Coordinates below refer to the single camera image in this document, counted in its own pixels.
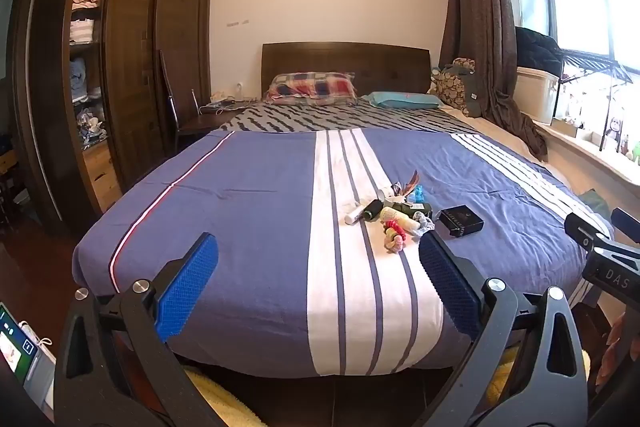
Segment green cloth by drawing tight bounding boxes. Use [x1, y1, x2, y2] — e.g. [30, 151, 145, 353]
[581, 189, 612, 221]

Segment black jacket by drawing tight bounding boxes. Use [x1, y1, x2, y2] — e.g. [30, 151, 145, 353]
[514, 26, 569, 82]

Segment dark wooden wardrobe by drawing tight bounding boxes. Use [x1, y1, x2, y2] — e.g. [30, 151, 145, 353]
[12, 0, 217, 239]

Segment red yellow hair ties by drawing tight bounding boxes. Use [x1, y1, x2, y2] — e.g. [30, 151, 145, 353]
[382, 219, 409, 254]

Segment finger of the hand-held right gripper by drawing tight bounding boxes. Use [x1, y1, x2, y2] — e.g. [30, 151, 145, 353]
[564, 211, 615, 254]
[610, 206, 640, 236]

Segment white striped folded clothes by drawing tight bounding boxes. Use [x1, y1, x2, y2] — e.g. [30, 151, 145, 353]
[69, 19, 97, 46]

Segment yellow fleece pants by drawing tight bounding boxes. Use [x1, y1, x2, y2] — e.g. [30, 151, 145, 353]
[181, 344, 592, 427]

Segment smartphone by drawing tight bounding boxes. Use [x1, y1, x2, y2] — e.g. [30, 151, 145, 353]
[0, 302, 39, 386]

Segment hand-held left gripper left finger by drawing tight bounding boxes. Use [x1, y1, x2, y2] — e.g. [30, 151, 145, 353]
[53, 232, 226, 427]

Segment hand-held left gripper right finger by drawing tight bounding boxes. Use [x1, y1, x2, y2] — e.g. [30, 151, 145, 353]
[418, 231, 590, 427]

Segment patterned folded clothes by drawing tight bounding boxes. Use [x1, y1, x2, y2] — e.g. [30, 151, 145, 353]
[74, 106, 107, 148]

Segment grey zebra-pattern sheet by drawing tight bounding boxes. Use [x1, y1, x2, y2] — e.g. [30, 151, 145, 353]
[220, 99, 481, 136]

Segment white storage box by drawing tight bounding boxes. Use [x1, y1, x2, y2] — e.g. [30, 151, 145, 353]
[514, 66, 561, 126]

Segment black metal rack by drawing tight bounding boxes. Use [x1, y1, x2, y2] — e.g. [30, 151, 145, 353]
[552, 49, 637, 118]

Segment black box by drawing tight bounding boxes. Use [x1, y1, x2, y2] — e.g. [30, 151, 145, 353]
[435, 205, 485, 239]

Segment plaid pillow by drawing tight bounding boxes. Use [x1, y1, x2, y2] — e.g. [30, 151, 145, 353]
[265, 72, 359, 107]

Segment brown curtain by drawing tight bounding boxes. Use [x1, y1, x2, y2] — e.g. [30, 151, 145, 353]
[439, 0, 549, 160]

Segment monkey doll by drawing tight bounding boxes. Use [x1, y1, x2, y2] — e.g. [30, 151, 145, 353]
[606, 113, 624, 154]

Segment dark chair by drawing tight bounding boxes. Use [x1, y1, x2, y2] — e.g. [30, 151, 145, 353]
[158, 49, 237, 154]

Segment blue white striped duvet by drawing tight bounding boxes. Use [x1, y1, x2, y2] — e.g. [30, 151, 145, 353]
[71, 127, 615, 378]

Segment wooden bed headboard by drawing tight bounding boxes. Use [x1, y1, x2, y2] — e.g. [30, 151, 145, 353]
[261, 42, 432, 100]

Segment teal pillow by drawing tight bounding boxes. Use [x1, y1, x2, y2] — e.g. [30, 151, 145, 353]
[361, 91, 444, 110]

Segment dark green bag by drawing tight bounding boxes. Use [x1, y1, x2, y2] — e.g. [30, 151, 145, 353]
[451, 58, 484, 118]

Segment dark green bottle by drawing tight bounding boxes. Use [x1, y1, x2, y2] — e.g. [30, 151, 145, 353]
[384, 202, 434, 221]

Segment blue folded clothes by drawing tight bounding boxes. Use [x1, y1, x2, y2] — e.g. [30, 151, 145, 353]
[69, 58, 102, 104]

